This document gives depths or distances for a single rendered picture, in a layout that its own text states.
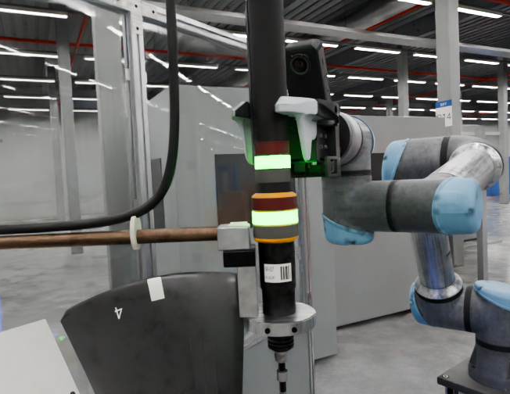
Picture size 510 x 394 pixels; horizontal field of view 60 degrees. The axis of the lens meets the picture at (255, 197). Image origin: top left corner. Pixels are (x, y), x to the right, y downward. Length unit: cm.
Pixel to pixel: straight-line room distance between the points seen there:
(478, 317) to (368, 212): 65
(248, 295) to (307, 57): 27
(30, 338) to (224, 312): 32
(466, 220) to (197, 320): 35
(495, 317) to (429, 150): 45
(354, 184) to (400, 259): 426
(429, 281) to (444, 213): 60
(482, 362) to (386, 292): 359
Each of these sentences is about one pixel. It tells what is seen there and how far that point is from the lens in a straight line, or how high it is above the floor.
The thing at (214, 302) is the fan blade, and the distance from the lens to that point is 57.
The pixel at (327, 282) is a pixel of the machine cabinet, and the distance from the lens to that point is 368.
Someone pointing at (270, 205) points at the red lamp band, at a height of 154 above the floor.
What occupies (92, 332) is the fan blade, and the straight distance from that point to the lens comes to 57.
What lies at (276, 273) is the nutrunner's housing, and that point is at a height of 148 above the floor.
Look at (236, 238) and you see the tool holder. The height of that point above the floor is 151.
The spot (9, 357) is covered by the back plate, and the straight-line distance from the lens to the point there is 74.
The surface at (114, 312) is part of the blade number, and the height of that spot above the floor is 141.
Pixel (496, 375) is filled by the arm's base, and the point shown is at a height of 107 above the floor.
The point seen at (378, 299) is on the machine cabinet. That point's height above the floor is 24.
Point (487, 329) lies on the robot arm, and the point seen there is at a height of 117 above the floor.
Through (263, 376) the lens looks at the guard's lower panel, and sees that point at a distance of 176.
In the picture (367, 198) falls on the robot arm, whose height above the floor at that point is 153.
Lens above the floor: 157
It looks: 3 degrees down
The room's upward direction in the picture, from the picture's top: 3 degrees counter-clockwise
